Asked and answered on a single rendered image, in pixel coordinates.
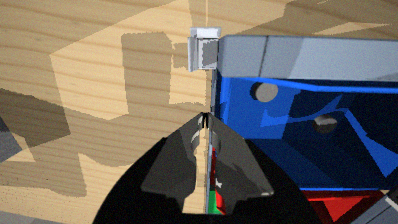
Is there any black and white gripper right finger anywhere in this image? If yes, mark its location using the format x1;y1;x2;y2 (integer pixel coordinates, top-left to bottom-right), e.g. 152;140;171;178
205;112;322;224

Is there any blue bin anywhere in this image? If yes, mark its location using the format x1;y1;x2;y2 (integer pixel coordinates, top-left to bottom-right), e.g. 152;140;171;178
215;75;398;190

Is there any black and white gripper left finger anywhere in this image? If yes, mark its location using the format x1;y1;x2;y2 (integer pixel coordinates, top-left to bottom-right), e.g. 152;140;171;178
92;112;205;224

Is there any grey metal shelf rack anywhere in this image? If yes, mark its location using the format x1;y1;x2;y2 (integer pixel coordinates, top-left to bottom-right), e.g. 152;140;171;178
187;27;398;224

